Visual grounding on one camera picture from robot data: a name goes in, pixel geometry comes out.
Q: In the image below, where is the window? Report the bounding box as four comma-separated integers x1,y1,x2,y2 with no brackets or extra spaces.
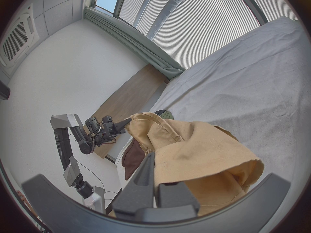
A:
93,0,300,70

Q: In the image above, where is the white ceiling air conditioner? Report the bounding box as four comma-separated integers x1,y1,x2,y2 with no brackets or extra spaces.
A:
0,11,40,68

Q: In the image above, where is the bed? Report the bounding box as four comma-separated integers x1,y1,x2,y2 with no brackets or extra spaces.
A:
93,16,310,203

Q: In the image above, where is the brown garment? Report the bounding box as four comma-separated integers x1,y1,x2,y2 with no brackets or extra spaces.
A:
121,138,147,181

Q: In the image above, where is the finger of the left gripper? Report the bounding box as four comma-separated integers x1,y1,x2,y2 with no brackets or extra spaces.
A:
114,118,132,132

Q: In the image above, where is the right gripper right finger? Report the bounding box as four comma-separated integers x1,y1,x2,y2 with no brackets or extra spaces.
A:
157,181,201,216

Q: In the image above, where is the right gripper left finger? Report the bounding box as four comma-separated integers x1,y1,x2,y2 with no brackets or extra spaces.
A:
113,152,156,219

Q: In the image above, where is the green garment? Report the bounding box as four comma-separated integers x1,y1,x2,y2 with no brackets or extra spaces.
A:
154,109,174,121

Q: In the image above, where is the black cable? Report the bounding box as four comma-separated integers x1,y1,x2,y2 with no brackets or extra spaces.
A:
77,162,122,201

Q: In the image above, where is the yellow garment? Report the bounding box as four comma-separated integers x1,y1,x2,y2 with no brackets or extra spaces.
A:
125,112,264,216

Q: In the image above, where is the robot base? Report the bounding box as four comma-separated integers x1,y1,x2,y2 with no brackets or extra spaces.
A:
82,186,106,214

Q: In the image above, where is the blue-green curtain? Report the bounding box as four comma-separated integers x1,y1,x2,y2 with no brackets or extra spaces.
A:
84,6,187,80

